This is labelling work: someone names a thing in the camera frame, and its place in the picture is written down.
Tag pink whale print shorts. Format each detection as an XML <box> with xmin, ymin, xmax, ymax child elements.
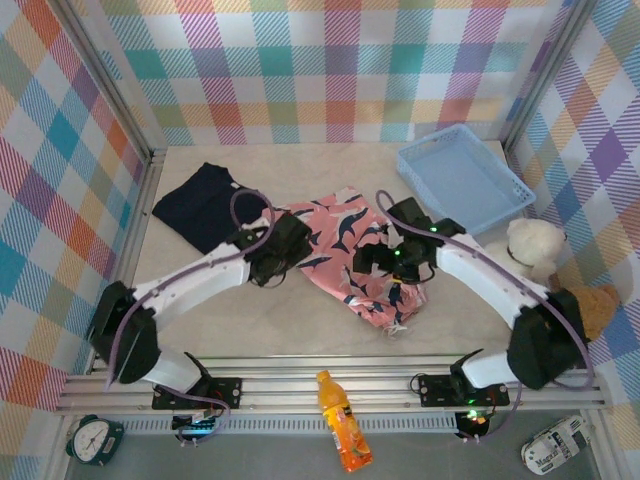
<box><xmin>282</xmin><ymin>186</ymin><xmax>430</xmax><ymax>342</ymax></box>

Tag navy blue t-shirt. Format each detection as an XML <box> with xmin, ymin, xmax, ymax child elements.
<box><xmin>151</xmin><ymin>162</ymin><xmax>274</xmax><ymax>255</ymax></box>

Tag light blue plastic basket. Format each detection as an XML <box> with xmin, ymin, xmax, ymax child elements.
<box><xmin>396</xmin><ymin>123</ymin><xmax>537</xmax><ymax>237</ymax></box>

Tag white plush dog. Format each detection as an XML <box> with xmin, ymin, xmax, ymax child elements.
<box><xmin>485</xmin><ymin>217</ymin><xmax>566</xmax><ymax>289</ymax></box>

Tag orange juice bottle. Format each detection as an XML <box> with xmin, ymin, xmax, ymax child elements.
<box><xmin>315</xmin><ymin>369</ymin><xmax>375</xmax><ymax>474</ymax></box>

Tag right controller board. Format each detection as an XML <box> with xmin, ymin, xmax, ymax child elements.
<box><xmin>454</xmin><ymin>407</ymin><xmax>494</xmax><ymax>441</ymax></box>

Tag controller board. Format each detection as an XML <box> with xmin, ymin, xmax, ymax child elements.
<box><xmin>454</xmin><ymin>407</ymin><xmax>494</xmax><ymax>441</ymax></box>
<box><xmin>171</xmin><ymin>408</ymin><xmax>221</xmax><ymax>444</ymax></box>

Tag left controller board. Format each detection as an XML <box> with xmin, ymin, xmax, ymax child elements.
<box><xmin>171</xmin><ymin>408</ymin><xmax>221</xmax><ymax>444</ymax></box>

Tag brown teddy bear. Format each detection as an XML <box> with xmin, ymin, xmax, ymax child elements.
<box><xmin>569</xmin><ymin>284</ymin><xmax>621</xmax><ymax>344</ymax></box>

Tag newspaper print pouch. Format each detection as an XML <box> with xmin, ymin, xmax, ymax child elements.
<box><xmin>519</xmin><ymin>415</ymin><xmax>594</xmax><ymax>474</ymax></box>

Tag green alarm clock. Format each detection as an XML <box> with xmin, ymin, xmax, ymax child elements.
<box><xmin>64</xmin><ymin>413</ymin><xmax>125</xmax><ymax>467</ymax></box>

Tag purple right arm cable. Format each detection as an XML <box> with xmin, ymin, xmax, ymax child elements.
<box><xmin>375</xmin><ymin>189</ymin><xmax>596</xmax><ymax>444</ymax></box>

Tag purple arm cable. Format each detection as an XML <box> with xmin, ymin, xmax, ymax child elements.
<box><xmin>104</xmin><ymin>188</ymin><xmax>275</xmax><ymax>441</ymax></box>
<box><xmin>375</xmin><ymin>189</ymin><xmax>596</xmax><ymax>444</ymax></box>

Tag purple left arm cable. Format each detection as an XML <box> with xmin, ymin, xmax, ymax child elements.
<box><xmin>104</xmin><ymin>188</ymin><xmax>275</xmax><ymax>441</ymax></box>

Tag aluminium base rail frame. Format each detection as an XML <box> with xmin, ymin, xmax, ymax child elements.
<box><xmin>54</xmin><ymin>352</ymin><xmax>614</xmax><ymax>416</ymax></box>

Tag aluminium side rail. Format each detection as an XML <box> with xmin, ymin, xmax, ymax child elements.
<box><xmin>84</xmin><ymin>149</ymin><xmax>166</xmax><ymax>374</ymax></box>

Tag aluminium corner post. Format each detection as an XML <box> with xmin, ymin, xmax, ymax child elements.
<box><xmin>499</xmin><ymin>0</ymin><xmax>599</xmax><ymax>154</ymax></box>
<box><xmin>52</xmin><ymin>0</ymin><xmax>169</xmax><ymax>164</ymax></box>

